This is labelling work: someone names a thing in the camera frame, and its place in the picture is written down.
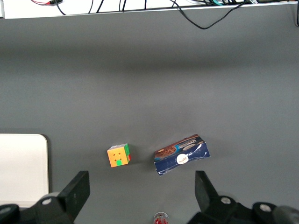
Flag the long looping black cable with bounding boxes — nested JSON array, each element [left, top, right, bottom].
[[169, 0, 252, 30]]

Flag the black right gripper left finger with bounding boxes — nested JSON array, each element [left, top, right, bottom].
[[35, 170, 91, 224]]

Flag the white rectangular tray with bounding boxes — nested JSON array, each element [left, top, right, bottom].
[[0, 133, 50, 208]]

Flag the red white round object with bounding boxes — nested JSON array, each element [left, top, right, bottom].
[[153, 211, 170, 224]]

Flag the dark blue cookie box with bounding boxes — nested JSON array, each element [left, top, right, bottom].
[[154, 133, 211, 177]]

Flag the orange green puzzle cube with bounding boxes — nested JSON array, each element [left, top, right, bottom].
[[107, 143, 132, 168]]

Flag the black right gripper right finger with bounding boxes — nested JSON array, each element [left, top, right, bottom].
[[186, 170, 254, 224]]

